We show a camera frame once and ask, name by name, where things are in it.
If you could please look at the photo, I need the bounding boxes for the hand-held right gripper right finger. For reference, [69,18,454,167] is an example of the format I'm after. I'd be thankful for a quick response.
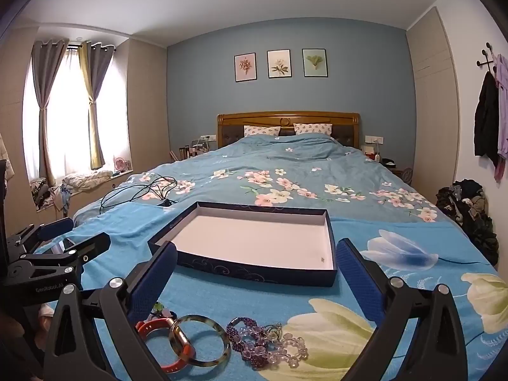
[335,238,469,381]

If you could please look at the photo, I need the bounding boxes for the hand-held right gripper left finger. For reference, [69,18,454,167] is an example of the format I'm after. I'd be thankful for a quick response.
[43,241,178,381]

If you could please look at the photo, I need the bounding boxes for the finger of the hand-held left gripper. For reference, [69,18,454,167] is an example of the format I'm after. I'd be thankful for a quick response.
[20,233,111,274]
[6,217,75,263]

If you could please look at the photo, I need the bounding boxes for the orange smart watch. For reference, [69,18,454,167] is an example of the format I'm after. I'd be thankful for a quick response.
[135,317,196,373]

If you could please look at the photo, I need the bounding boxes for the purple beaded bracelet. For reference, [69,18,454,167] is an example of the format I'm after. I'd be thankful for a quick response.
[226,317,274,370]

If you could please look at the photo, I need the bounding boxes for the tortoiseshell bangle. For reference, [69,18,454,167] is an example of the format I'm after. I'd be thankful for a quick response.
[169,314,231,367]

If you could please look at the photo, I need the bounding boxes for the clear crystal bracelet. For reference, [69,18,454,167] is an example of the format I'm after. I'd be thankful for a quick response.
[260,331,309,368]

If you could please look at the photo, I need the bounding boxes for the dark blue jewelry box tray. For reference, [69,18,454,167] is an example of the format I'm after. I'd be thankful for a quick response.
[148,201,338,287]

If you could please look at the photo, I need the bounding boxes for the person's left hand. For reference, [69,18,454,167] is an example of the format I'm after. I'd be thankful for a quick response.
[35,304,56,350]

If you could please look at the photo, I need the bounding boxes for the smartphone with pink edge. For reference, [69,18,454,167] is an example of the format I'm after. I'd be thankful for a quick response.
[51,240,77,255]

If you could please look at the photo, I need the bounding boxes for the pile of patterned clothes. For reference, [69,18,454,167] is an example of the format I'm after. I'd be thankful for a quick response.
[30,177,72,211]

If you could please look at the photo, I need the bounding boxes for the window seat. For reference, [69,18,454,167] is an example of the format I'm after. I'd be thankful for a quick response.
[65,170,133,217]

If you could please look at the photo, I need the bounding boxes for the crumpled white bedding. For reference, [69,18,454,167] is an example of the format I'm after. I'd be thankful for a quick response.
[63,170,114,189]

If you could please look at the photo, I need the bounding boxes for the light blue floral blanket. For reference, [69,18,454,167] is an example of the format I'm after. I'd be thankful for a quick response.
[36,200,508,381]

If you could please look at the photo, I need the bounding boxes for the yellow and grey curtain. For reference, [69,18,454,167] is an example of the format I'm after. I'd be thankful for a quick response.
[77,42,116,170]

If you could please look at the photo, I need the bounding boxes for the wooden nightstand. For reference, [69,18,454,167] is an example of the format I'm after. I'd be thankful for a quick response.
[380,159,415,186]

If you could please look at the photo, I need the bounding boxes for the white sheer curtain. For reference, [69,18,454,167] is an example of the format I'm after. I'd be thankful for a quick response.
[24,48,128,183]

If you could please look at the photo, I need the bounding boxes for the pile of dark clothes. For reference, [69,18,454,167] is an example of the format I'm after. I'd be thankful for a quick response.
[435,180,500,264]

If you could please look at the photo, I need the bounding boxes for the row of cosmetic bottles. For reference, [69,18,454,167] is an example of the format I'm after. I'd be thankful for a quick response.
[170,139,211,161]

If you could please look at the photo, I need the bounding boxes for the grey-blue floral duvet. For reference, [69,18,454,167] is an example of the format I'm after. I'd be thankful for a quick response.
[73,133,441,227]

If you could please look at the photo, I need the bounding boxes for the floral white pillow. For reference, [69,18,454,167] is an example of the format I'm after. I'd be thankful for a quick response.
[244,125,281,137]
[294,123,333,136]

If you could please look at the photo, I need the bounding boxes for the wooden bed headboard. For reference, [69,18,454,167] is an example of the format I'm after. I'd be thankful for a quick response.
[217,112,361,148]

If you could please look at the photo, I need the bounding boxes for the tall beige wardrobe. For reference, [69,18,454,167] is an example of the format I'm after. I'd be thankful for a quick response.
[405,7,461,191]

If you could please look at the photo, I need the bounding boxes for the black jacket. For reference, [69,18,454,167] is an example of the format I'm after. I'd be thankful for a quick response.
[474,72,500,167]

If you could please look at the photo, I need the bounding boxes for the framed green leaf picture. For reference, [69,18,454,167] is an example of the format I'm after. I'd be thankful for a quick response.
[302,48,328,77]

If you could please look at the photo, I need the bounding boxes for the purple jacket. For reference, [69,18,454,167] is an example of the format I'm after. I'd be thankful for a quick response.
[492,53,508,183]

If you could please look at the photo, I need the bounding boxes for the framed white flower picture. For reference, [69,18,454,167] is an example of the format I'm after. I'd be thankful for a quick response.
[267,50,292,79]

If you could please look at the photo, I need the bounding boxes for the framed pink flower picture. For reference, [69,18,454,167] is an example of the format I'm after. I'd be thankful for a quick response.
[234,53,257,83]

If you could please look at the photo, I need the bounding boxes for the black cable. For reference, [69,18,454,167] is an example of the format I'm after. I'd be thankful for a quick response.
[100,177,178,209]

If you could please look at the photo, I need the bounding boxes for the beige wall cabinet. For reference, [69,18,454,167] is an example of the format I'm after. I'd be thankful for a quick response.
[113,37,171,175]

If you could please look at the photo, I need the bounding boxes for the black wall coat rack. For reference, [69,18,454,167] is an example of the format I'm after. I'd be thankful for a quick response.
[476,42,497,73]

